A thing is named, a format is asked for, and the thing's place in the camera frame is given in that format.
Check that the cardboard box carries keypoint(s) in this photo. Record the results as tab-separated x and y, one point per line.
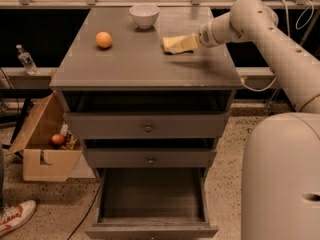
41	160

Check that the clear water bottle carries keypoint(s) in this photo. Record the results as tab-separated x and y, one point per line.
26	59

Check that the grey top drawer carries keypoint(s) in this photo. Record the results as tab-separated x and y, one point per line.
147	114

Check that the white and red sneaker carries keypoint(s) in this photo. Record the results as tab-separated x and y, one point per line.
13	217

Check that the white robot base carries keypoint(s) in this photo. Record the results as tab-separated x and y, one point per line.
281	179

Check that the grey drawer cabinet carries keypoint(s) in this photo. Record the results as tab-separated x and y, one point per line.
136	61

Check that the orange fruit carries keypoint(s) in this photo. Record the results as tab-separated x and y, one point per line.
103	40

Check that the grey middle drawer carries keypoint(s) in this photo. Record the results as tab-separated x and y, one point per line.
148	153

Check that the grey open bottom drawer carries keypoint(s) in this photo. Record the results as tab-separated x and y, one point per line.
151	204

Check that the white bowl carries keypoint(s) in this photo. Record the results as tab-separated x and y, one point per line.
144	16

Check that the small white item in box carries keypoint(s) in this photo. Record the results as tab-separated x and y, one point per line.
64	130

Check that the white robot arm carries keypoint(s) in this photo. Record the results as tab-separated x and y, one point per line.
296	70

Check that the yellow sponge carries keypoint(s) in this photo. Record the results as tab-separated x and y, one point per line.
169	42

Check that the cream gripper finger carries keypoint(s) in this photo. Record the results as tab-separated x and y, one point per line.
184	43

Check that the red apple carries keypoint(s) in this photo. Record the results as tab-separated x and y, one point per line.
58	140

